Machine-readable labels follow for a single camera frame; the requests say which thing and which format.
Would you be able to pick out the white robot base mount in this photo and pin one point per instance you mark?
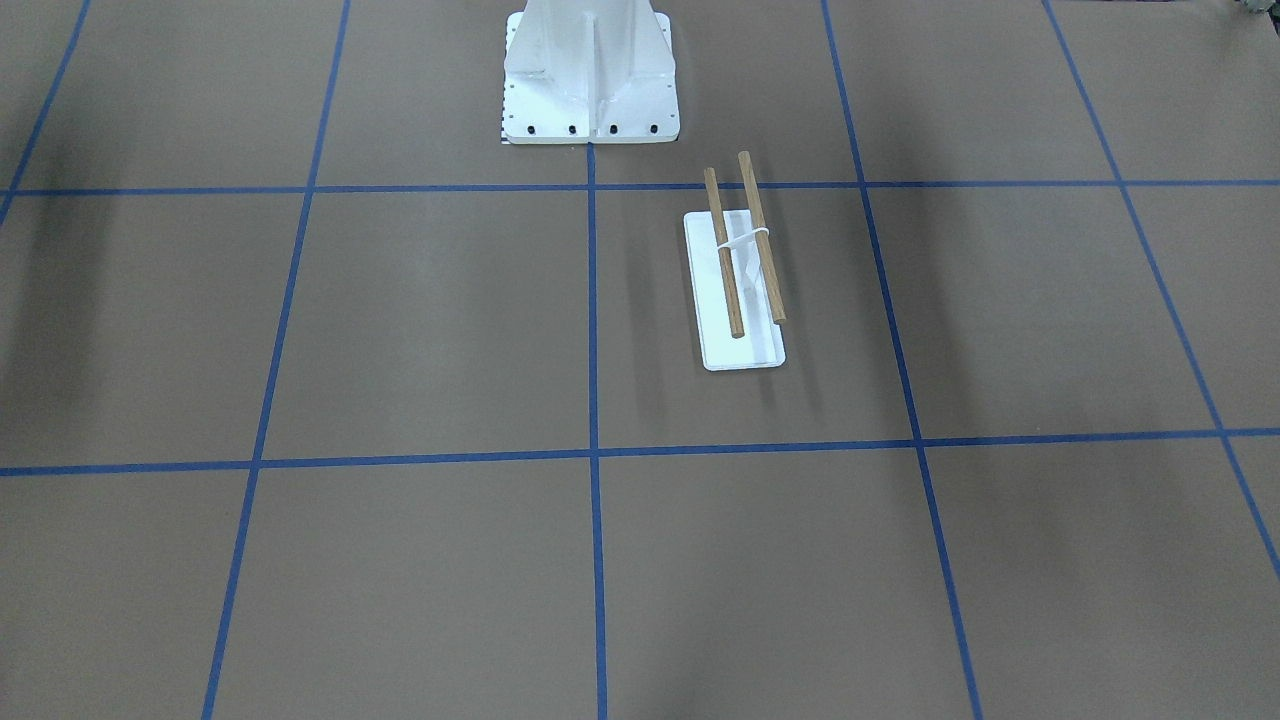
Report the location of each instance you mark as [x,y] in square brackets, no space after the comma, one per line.
[579,72]

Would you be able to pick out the white rack with wooden rods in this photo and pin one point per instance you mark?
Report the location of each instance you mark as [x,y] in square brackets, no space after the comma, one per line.
[734,280]

